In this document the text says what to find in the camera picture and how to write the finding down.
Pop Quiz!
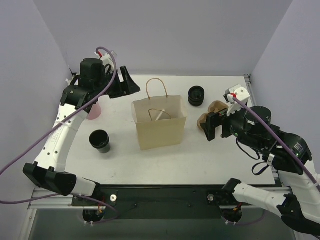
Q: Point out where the stack of black lids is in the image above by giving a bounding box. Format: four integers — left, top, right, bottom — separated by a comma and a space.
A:
188, 85, 205, 107

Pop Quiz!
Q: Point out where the brown pulp cup carrier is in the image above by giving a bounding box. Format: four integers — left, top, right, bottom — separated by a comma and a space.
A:
196, 100, 230, 131

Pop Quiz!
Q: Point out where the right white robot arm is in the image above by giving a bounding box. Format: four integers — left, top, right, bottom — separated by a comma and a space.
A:
197, 106, 320, 236

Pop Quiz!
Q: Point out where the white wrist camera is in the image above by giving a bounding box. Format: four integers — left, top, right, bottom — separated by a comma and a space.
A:
224, 84, 251, 117
94, 52, 114, 66

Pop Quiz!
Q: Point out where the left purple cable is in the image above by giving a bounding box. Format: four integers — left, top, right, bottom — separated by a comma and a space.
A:
0, 46, 118, 223

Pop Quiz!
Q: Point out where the brown paper takeout bag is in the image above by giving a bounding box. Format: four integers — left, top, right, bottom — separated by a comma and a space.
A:
131, 80, 188, 151

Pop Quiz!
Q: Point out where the white straw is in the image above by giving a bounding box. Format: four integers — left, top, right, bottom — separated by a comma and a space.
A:
155, 109, 165, 121

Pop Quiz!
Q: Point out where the black mounting base plate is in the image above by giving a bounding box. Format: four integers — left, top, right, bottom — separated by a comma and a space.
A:
71, 185, 243, 222

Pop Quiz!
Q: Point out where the pink straw holder cup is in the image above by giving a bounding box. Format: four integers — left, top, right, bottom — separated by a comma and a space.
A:
86, 102, 102, 121

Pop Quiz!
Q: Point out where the purple cable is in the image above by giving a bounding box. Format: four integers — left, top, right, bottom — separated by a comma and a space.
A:
233, 96, 320, 226
0, 46, 118, 223

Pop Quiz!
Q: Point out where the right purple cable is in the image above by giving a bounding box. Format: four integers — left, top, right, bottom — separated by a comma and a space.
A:
233, 96, 320, 226

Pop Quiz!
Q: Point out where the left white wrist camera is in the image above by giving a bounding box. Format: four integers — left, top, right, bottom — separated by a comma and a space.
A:
94, 52, 114, 66

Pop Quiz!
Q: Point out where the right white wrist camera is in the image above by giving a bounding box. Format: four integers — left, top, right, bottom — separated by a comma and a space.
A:
224, 84, 251, 117

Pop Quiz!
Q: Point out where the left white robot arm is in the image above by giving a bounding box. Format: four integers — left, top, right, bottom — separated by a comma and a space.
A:
23, 58, 141, 206

